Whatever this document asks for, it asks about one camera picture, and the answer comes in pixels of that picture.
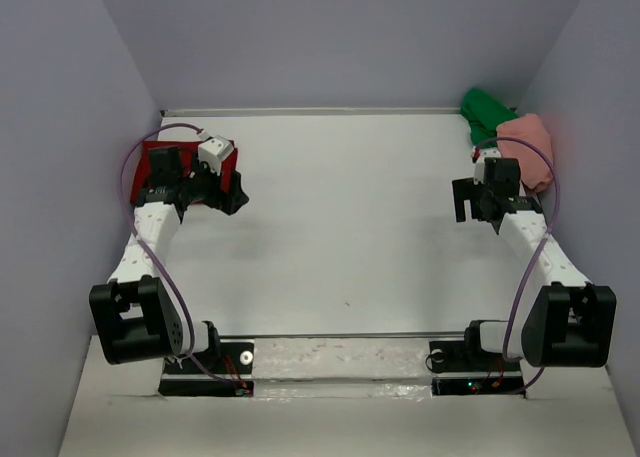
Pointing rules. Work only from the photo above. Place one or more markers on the pink t-shirt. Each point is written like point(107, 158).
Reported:
point(535, 173)

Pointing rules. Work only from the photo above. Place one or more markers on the back aluminium rail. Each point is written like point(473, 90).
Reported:
point(305, 111)

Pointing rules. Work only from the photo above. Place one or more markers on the green t-shirt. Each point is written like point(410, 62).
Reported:
point(484, 114)

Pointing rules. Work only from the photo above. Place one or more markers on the white foam strip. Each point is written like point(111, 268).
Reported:
point(371, 358)

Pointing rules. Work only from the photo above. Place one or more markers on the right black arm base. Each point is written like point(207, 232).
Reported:
point(458, 371)

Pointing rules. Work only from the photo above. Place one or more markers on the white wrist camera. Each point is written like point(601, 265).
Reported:
point(480, 157)
point(214, 151)

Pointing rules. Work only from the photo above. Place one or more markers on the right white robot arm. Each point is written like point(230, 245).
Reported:
point(559, 317)

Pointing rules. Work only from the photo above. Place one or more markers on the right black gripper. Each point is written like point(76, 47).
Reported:
point(466, 190)

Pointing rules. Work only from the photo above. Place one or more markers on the folded red t-shirt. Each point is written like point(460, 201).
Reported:
point(182, 174)

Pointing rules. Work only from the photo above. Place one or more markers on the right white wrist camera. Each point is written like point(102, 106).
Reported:
point(480, 157)

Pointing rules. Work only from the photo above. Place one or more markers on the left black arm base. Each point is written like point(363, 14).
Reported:
point(229, 376)

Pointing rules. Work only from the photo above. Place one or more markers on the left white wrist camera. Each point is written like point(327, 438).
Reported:
point(214, 151)

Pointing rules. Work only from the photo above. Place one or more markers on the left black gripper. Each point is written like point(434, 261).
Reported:
point(228, 203)

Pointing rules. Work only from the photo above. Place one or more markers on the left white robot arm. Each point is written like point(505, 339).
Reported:
point(138, 314)

